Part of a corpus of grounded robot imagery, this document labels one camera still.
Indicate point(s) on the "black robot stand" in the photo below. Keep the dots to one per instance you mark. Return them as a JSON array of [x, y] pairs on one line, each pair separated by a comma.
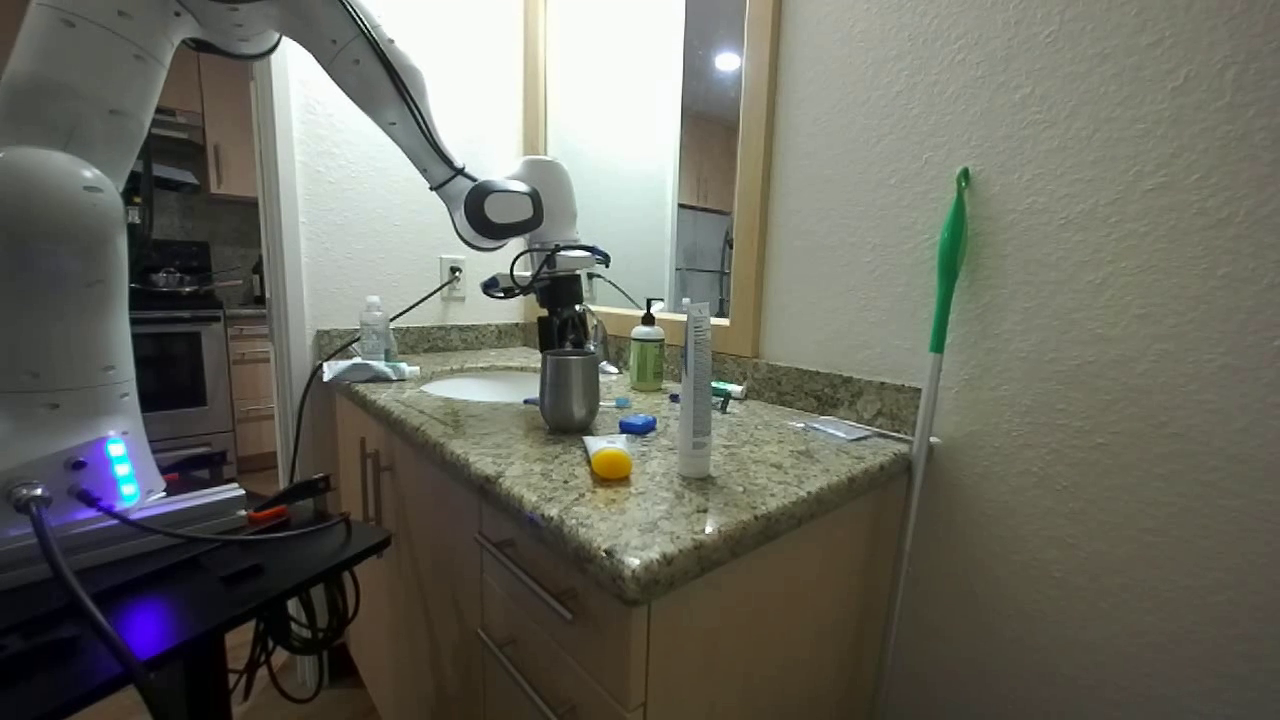
[[203, 603]]

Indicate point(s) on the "green plastic item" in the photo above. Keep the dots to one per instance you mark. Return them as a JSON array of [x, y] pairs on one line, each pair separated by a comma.
[[728, 388]]

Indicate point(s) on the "tall white standing tube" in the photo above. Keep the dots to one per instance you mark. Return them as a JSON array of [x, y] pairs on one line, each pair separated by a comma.
[[697, 403]]

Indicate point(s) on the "green and white mop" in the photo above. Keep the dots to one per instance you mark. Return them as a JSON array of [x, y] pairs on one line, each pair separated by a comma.
[[949, 254]]

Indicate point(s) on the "cooking pot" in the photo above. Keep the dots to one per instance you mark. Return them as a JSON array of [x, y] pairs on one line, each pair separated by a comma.
[[172, 281]]

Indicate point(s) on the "kitchen range hood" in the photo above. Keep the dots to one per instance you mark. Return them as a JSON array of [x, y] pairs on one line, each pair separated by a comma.
[[168, 164]]

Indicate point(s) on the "wood framed mirror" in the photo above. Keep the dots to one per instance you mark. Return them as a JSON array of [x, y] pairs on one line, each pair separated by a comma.
[[624, 133]]

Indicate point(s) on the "orange black clamp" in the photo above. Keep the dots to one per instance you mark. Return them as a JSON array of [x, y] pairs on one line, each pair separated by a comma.
[[287, 506]]

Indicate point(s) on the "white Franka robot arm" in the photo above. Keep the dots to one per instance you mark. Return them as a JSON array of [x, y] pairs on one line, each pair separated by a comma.
[[372, 81]]

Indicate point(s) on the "chrome sink faucet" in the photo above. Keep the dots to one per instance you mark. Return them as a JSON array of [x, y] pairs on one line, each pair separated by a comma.
[[603, 341]]

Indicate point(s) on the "steel kitchen oven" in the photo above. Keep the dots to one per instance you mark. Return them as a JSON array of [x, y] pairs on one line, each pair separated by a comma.
[[180, 372]]

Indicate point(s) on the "wooden kitchen base cabinet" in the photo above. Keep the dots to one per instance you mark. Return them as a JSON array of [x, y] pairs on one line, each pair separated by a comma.
[[248, 385]]

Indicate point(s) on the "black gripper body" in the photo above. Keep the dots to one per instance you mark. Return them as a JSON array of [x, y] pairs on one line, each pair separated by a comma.
[[563, 296]]

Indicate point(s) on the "green soap pump bottle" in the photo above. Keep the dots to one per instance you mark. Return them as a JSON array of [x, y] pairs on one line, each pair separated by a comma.
[[649, 357]]

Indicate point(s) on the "white oval sink basin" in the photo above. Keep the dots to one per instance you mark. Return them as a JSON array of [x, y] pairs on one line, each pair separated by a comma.
[[482, 385]]

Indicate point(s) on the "wooden vanity cabinet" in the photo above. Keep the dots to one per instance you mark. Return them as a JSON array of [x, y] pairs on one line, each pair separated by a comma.
[[746, 641]]

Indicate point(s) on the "small blue cap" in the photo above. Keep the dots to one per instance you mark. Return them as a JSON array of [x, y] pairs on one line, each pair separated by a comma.
[[638, 426]]

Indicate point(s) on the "aluminium base frame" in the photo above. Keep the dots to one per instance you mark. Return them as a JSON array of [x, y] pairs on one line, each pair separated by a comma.
[[135, 523]]

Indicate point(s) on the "clear plastic wrapper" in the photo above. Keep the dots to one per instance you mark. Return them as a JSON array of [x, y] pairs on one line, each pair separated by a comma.
[[833, 428]]

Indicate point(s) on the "wooden kitchen wall cabinets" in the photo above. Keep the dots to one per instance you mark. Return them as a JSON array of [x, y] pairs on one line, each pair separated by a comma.
[[231, 133]]

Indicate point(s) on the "clear liquid bottle white cap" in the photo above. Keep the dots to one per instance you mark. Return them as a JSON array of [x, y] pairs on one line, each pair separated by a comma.
[[372, 329]]

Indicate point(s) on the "silver metal cup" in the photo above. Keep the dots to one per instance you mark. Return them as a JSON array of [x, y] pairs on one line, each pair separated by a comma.
[[571, 392]]

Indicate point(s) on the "white wall outlet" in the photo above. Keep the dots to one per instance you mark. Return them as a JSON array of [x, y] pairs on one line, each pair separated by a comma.
[[453, 277]]

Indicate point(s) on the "white tube with yellow cap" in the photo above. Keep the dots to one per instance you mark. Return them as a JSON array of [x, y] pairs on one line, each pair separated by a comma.
[[608, 461]]

